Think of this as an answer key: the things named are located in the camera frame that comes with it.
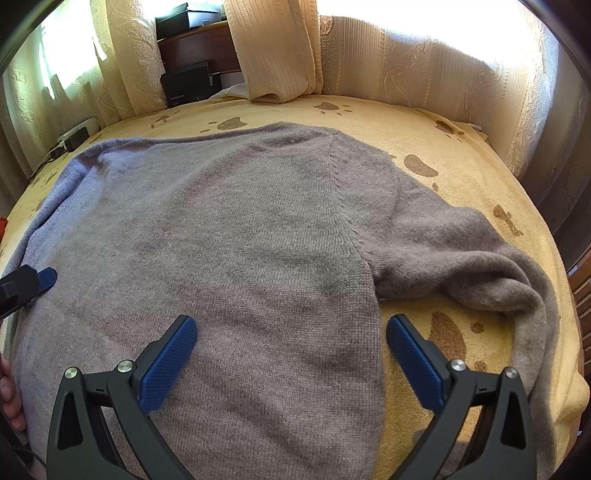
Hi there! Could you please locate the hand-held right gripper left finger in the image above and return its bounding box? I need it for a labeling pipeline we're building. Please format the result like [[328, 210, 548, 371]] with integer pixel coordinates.
[[46, 315, 198, 480]]

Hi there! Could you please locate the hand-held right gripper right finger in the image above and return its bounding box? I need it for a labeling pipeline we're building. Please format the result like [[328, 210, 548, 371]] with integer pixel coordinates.
[[387, 314, 539, 480]]

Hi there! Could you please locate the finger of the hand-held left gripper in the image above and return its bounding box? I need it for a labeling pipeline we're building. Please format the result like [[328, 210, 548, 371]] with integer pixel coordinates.
[[0, 265, 58, 319]]

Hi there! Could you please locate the grey knit sweater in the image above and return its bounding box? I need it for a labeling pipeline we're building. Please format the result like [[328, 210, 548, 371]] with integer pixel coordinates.
[[7, 121, 561, 480]]

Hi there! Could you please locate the person's left hand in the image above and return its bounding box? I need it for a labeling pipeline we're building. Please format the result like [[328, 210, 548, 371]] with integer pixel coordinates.
[[0, 354, 26, 432]]

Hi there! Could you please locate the white power strip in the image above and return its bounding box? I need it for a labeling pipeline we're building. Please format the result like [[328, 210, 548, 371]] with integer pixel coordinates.
[[55, 117, 100, 154]]

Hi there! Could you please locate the yellow paw print blanket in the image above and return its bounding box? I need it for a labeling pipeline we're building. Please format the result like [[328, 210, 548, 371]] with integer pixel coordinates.
[[0, 95, 583, 480]]

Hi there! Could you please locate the patterned cream curtain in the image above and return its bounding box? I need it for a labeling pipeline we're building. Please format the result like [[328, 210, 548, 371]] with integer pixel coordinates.
[[0, 0, 167, 185], [318, 14, 568, 185]]

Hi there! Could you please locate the upright black box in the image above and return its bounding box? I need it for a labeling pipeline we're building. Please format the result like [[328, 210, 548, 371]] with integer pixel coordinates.
[[161, 61, 222, 109]]

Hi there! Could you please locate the white cloth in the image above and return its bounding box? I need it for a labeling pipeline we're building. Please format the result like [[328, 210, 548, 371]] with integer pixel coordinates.
[[210, 84, 250, 100]]

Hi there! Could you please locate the brown wooden shelf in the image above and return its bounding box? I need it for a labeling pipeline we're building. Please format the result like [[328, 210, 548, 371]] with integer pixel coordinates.
[[157, 21, 243, 77]]

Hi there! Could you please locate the flat black box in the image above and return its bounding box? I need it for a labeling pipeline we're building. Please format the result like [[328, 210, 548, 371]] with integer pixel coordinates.
[[156, 2, 227, 40]]

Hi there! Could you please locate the ribbed cream curtain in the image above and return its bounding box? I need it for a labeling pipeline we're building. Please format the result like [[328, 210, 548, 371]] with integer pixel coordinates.
[[224, 0, 324, 103]]

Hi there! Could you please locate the black cable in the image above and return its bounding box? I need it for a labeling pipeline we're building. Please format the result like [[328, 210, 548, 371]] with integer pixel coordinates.
[[0, 431, 47, 480]]

